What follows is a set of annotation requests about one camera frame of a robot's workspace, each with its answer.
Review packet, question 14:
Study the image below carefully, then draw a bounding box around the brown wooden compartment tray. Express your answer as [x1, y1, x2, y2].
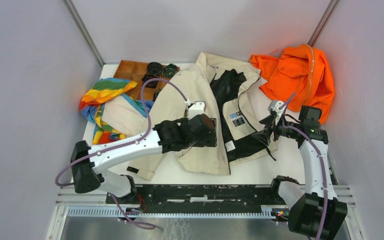
[114, 60, 181, 100]

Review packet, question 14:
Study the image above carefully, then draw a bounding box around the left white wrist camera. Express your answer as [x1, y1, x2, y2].
[184, 99, 207, 119]

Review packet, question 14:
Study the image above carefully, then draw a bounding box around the aluminium frame rail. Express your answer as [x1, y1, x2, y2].
[55, 184, 357, 220]

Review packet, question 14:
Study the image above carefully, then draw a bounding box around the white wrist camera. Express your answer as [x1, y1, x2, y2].
[268, 100, 286, 126]
[184, 99, 207, 119]

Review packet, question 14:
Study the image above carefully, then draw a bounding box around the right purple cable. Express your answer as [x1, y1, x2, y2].
[278, 92, 329, 240]

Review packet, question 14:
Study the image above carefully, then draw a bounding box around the black rolled sock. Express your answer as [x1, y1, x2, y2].
[141, 73, 159, 89]
[161, 63, 179, 79]
[153, 88, 162, 102]
[146, 61, 164, 77]

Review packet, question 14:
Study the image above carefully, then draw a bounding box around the black rolled sock far right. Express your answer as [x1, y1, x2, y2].
[161, 63, 179, 79]

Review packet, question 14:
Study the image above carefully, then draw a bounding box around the black rolled sock middle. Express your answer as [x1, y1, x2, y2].
[141, 73, 159, 89]

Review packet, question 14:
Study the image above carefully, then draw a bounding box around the black rolled sock far left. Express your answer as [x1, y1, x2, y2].
[146, 61, 164, 77]

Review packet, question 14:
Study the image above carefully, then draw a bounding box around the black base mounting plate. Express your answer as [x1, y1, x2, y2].
[118, 184, 285, 214]

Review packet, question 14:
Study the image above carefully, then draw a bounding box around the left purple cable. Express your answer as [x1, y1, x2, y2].
[54, 78, 191, 230]

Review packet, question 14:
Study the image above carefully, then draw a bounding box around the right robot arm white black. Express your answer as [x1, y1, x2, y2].
[252, 100, 348, 240]

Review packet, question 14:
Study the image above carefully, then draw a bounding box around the rainbow striped garment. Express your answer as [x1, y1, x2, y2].
[79, 77, 154, 145]

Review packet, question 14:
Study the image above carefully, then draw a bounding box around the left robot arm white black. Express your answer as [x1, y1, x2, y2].
[70, 114, 217, 204]

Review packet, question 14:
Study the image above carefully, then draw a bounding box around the purple cable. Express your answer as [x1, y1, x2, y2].
[278, 92, 329, 240]
[54, 78, 191, 230]

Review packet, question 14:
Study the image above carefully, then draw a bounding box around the black rolled sock near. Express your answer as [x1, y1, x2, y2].
[153, 88, 162, 102]

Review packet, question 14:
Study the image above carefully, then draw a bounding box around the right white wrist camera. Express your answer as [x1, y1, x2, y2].
[268, 100, 286, 126]

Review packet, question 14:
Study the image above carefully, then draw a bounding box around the orange jacket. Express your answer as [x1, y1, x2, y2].
[249, 44, 335, 124]

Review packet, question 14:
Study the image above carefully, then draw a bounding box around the beige zip jacket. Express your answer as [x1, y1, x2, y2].
[102, 52, 277, 176]

